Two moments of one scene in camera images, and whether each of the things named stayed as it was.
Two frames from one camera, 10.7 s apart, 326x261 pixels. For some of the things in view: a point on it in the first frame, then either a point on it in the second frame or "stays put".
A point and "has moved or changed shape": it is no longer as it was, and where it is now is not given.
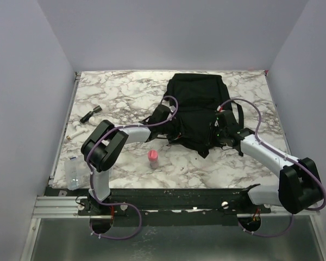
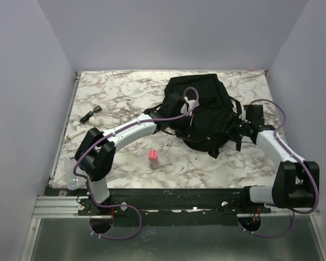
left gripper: (179, 131) -> (189, 131)
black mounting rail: (163, 207) stays put
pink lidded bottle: (152, 155) stays put
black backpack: (187, 113) has moved or changed shape
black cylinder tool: (88, 115) stays put
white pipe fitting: (76, 124) stays put
